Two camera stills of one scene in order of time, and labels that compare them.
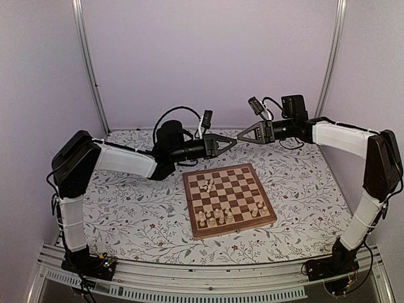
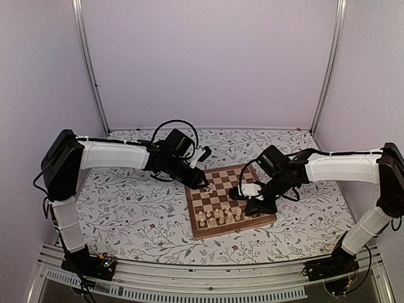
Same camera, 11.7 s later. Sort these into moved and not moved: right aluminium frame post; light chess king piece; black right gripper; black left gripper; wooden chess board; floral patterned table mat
Moved: black left gripper; black right gripper
Not moved: wooden chess board; right aluminium frame post; light chess king piece; floral patterned table mat
